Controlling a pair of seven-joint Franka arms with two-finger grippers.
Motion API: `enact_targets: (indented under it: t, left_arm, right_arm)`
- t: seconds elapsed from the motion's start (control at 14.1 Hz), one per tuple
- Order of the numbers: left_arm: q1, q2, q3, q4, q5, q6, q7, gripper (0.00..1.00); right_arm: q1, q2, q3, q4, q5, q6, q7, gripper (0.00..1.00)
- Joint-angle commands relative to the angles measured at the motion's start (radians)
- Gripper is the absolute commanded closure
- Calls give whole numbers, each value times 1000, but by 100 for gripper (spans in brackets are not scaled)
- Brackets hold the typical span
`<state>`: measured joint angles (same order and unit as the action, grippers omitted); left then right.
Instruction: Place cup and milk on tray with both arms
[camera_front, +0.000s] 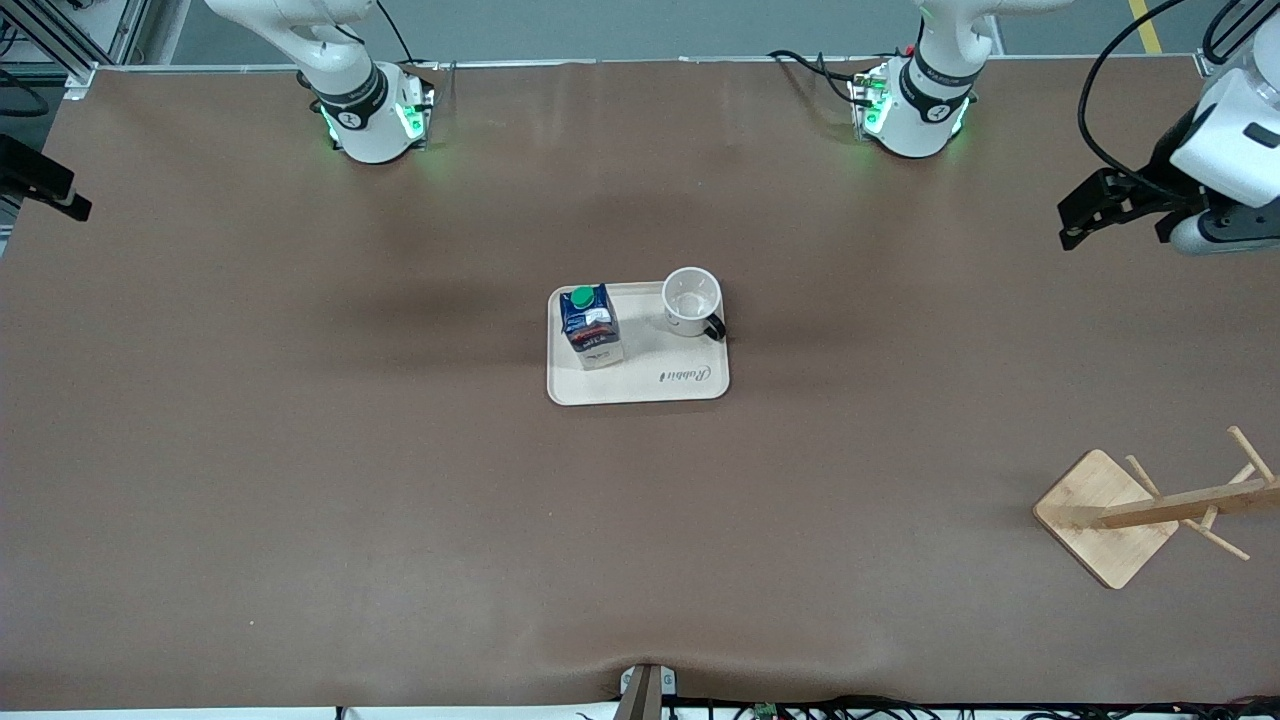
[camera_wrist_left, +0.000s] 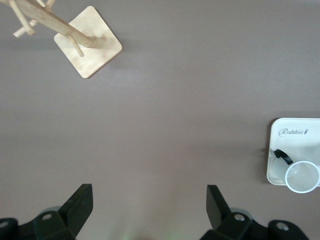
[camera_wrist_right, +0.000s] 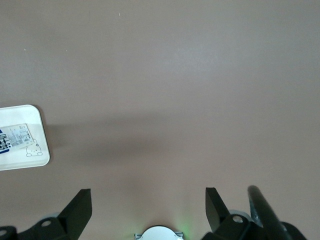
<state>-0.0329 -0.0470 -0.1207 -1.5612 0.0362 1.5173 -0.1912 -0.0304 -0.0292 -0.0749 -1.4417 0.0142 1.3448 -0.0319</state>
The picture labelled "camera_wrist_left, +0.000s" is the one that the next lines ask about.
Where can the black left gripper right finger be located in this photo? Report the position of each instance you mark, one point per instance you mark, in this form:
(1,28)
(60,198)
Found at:
(217,212)

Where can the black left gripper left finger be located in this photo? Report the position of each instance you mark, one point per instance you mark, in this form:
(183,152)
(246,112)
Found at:
(75,210)

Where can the white rabbit print tray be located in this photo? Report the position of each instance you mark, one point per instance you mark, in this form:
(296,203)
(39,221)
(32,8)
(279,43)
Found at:
(295,143)

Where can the wooden mug stand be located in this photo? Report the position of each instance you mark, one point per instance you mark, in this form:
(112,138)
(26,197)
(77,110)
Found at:
(100,50)

